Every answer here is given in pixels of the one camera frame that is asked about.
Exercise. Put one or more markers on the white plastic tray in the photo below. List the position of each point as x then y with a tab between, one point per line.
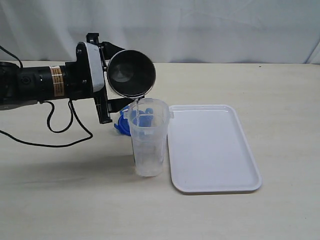
209	152

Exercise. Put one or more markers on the clear plastic container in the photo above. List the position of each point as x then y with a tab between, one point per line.
149	143

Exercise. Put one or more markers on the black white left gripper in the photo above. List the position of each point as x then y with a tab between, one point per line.
86	78

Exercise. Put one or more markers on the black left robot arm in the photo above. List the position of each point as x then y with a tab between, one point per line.
23	86

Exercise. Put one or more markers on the blue container lid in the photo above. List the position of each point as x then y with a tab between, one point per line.
123	125

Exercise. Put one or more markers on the stainless steel cup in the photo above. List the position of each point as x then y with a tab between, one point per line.
131	74

